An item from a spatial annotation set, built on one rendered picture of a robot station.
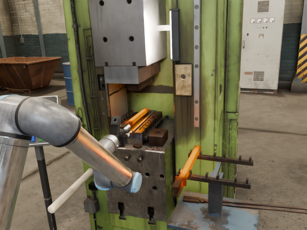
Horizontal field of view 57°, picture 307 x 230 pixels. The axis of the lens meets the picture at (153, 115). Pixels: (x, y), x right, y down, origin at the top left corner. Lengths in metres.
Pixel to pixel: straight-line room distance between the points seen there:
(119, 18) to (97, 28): 0.13
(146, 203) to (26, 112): 1.07
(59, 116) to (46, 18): 9.39
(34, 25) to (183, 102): 9.28
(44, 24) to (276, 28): 7.00
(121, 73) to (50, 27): 8.65
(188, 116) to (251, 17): 5.23
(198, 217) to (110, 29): 1.04
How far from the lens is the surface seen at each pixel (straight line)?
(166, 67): 1.97
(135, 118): 1.67
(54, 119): 0.85
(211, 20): 1.56
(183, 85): 1.59
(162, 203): 1.71
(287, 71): 7.41
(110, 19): 1.55
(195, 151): 1.46
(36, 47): 10.66
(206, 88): 1.60
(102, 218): 2.23
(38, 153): 1.90
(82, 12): 1.79
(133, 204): 1.78
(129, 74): 1.54
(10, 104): 0.93
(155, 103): 2.04
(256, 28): 6.71
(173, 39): 1.55
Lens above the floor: 1.56
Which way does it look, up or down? 17 degrees down
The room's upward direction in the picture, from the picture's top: 3 degrees counter-clockwise
